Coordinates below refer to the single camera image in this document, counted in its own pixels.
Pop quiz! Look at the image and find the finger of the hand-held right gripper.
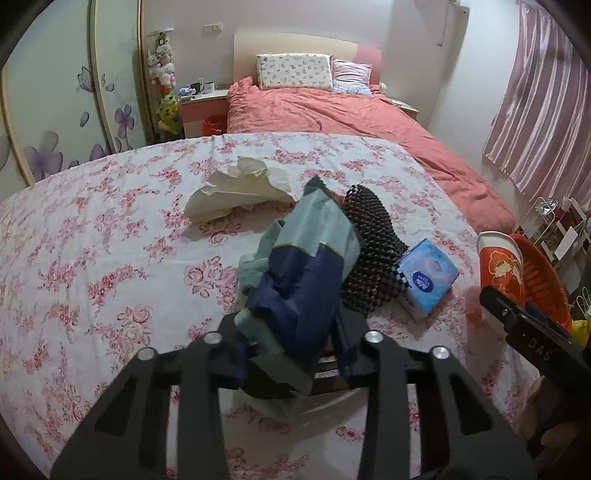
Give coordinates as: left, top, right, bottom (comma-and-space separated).
479, 285, 581, 366

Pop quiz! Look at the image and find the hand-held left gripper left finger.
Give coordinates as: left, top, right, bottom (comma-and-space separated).
50, 318, 251, 480

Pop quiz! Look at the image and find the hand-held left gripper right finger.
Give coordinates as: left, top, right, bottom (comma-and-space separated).
334, 309, 536, 480

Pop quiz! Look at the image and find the orange plastic basket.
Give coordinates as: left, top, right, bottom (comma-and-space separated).
508, 233, 574, 330

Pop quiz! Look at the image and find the blue and teal garment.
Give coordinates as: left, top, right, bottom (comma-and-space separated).
237, 175, 364, 398

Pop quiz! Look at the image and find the black mesh mat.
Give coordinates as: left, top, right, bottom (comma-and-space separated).
338, 184, 415, 318

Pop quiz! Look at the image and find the blue tissue pack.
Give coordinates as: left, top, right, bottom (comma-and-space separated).
395, 239, 461, 324

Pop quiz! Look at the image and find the person's right hand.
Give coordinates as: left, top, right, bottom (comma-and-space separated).
526, 376, 580, 441

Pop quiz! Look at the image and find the yellow plastic bag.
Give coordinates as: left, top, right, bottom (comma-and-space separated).
571, 318, 591, 348

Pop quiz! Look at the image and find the red cartoon bin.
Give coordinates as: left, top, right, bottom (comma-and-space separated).
476, 230, 528, 308

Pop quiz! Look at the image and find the pink floral bedsheet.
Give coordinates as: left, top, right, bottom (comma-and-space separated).
0, 131, 542, 480

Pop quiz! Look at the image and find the cream crumpled cloth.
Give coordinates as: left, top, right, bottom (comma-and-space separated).
185, 156, 296, 220

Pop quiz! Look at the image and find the pink striped curtain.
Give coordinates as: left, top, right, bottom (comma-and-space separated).
482, 0, 591, 205

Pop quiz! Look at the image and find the orange bag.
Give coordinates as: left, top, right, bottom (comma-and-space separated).
202, 115, 228, 137

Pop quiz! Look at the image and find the red duvet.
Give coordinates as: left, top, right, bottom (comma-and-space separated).
225, 76, 518, 234

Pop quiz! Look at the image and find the cream nightstand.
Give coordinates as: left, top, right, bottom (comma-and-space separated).
388, 95, 421, 122

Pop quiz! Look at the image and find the pink nightstand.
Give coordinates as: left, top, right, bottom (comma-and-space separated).
179, 89, 230, 138

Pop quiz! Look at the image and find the pink striped pillow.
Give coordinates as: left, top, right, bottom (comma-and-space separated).
330, 58, 374, 96

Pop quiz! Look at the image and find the clear tube of plush toys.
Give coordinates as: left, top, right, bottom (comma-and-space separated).
146, 30, 181, 135

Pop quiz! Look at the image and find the floral pillow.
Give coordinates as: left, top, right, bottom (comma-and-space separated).
256, 53, 334, 91

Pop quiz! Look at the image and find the wardrobe with purple flowers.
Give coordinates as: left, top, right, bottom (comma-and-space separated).
0, 0, 154, 186

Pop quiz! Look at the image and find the cream and pink headboard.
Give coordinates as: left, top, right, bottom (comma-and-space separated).
233, 31, 383, 91

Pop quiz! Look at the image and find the white wire rack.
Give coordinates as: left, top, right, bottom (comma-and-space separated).
519, 196, 591, 278

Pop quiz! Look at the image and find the white wall air conditioner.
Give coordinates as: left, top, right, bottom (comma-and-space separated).
412, 0, 470, 19

